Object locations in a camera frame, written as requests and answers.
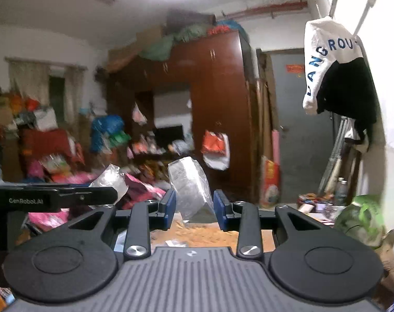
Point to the red door sticker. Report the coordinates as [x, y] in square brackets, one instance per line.
[295, 70]

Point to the white black hanging jacket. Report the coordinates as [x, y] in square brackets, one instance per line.
[323, 35]

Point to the tall red bag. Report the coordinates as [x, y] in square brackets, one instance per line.
[270, 182]

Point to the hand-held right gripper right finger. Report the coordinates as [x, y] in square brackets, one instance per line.
[219, 208]

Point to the clear plastic packet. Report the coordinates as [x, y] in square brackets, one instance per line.
[189, 182]

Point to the silver plastic packet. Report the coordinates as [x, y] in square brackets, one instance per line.
[109, 178]

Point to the green plastic bag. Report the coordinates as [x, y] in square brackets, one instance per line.
[359, 217]

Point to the plastic bottle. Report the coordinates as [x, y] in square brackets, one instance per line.
[341, 191]

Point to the orange white hanging bag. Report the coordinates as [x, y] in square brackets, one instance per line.
[213, 144]

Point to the red cloth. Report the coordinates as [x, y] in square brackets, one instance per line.
[44, 143]

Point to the grey door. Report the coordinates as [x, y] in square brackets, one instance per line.
[297, 120]

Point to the pile of colourful packets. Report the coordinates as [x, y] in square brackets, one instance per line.
[314, 206]

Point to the blue plastic bag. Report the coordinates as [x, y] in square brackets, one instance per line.
[106, 126]

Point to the red ceiling pipe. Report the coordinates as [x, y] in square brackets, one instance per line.
[265, 8]

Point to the orange cloth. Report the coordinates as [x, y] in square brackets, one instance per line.
[200, 235]

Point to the green bundle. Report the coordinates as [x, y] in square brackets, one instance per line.
[161, 47]

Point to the cardboard box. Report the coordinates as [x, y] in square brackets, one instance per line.
[390, 260]

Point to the brown wooden wardrobe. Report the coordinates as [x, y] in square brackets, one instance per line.
[216, 87]

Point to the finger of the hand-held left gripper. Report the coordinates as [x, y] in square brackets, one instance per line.
[86, 195]

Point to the pink white hanging bag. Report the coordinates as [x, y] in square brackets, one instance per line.
[139, 115]

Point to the white shopping bag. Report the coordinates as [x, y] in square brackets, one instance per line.
[46, 118]

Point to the bundle of metal poles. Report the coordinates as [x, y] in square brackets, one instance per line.
[333, 159]

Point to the beige curtain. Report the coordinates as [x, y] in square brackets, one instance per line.
[75, 89]
[28, 81]

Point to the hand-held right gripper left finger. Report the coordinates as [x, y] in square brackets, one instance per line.
[169, 208]

